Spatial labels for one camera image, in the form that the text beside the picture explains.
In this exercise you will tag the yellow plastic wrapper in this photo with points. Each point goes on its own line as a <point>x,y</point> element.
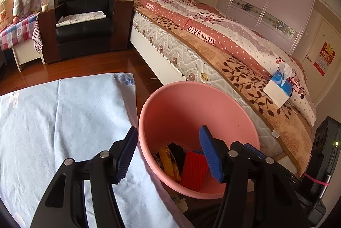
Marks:
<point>169,164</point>

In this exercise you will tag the pink plastic trash bin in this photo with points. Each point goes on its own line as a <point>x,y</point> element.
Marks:
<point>175,113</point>

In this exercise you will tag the drink cup with straw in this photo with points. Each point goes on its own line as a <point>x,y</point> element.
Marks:
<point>44,5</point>

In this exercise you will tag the brown paper shopping bag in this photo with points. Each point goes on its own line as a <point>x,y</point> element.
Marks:
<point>6,13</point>

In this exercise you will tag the black leather armchair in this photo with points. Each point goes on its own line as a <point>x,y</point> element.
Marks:
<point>83,27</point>

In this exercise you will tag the bed with patterned bedding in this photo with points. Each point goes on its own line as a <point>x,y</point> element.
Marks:
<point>200,44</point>

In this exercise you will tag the light blue floral tablecloth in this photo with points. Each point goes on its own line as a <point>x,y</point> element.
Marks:
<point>76,118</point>

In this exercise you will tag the black foam net sleeve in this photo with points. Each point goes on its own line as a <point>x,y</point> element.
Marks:
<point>179,155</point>

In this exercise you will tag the dark wood nightstand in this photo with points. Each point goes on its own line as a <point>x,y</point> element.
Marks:
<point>122,21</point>

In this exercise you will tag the dark wood side cabinet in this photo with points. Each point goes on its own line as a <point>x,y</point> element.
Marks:
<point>46,22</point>

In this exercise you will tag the red foam net sleeve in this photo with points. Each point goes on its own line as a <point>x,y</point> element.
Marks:
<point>194,171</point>

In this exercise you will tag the plaid cloth covered desk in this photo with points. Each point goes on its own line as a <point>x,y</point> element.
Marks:
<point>24,40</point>

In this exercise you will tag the red wall calendar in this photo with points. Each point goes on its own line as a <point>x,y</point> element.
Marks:
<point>324,58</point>

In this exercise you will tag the white seat cushion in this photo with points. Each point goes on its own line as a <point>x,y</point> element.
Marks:
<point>80,18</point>

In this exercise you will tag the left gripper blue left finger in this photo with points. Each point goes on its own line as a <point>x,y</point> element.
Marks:
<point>123,153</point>

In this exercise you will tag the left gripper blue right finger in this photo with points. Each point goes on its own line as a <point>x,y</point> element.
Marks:
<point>213,150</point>

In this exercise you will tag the blue white tissue pack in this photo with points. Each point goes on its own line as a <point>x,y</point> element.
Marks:
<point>279,87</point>

